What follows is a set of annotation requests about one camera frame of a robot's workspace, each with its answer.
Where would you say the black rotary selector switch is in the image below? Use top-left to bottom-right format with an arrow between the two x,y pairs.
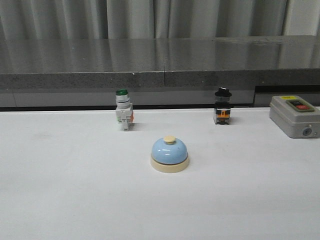
213,87 -> 232,125

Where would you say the grey stone counter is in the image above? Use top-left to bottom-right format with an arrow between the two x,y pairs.
0,35 -> 320,110

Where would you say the grey on off switch box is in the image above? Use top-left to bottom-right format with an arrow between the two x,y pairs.
269,95 -> 320,139

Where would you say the grey curtain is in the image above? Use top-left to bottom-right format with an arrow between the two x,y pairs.
0,0 -> 320,40

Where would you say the blue desk bell cream base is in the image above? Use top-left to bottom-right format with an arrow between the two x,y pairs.
150,135 -> 190,173

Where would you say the green push button switch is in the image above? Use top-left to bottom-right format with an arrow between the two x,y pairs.
115,88 -> 134,131

